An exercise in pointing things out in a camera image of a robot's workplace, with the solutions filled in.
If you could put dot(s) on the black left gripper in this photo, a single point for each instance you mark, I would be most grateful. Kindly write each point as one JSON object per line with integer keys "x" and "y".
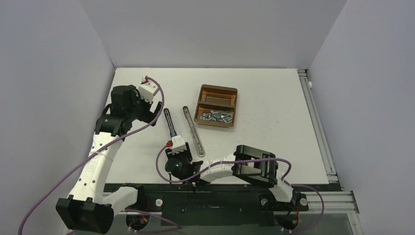
{"x": 149, "y": 116}

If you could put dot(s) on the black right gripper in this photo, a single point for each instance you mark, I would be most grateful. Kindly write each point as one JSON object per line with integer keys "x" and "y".
{"x": 187, "y": 152}

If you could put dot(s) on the brown wooden tray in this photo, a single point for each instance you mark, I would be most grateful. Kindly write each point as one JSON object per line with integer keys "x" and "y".
{"x": 216, "y": 98}

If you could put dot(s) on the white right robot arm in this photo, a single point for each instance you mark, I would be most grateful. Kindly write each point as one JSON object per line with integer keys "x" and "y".
{"x": 254, "y": 166}

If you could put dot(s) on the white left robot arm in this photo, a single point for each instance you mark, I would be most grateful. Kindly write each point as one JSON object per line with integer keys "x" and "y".
{"x": 86, "y": 208}

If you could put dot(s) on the pile of grey staples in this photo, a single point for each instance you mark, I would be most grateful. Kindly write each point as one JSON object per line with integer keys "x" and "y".
{"x": 217, "y": 116}

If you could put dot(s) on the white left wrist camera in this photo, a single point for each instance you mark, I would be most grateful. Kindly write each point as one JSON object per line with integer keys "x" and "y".
{"x": 147, "y": 90}

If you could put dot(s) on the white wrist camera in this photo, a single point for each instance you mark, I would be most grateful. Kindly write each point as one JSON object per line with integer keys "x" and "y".
{"x": 147, "y": 90}
{"x": 177, "y": 144}

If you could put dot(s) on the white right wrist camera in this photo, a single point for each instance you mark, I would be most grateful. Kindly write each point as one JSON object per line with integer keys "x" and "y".
{"x": 177, "y": 144}

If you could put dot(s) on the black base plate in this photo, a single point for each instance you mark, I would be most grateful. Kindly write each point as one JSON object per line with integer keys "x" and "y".
{"x": 219, "y": 205}

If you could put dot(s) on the aluminium rail frame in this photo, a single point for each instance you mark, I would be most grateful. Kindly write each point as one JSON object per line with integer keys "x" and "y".
{"x": 275, "y": 112}

